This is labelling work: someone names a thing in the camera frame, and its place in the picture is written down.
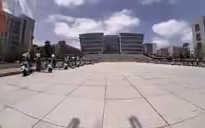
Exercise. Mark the wide stone steps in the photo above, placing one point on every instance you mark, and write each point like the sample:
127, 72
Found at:
118, 57

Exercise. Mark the pale stone slab plaza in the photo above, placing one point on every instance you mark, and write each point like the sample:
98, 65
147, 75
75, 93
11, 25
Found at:
113, 90

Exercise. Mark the row of parked scooters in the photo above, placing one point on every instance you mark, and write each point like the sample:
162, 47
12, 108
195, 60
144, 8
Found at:
180, 61
50, 63

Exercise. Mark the dark kerb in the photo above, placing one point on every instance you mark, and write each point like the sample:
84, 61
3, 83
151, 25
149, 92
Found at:
3, 72

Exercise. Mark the pale multi-storey building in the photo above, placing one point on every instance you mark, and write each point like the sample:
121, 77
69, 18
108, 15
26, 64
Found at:
204, 36

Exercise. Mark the distant pale buildings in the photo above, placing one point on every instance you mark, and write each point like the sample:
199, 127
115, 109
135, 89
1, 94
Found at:
163, 50

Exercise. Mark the robot's own part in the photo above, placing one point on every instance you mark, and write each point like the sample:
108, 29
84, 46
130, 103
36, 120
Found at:
135, 122
73, 123

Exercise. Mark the long grey office building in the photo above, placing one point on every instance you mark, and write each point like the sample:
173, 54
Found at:
10, 36

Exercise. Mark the grey twin-block building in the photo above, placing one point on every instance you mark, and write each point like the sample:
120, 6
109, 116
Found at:
111, 43

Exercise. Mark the low dark building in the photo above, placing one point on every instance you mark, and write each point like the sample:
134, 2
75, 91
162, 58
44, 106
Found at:
61, 49

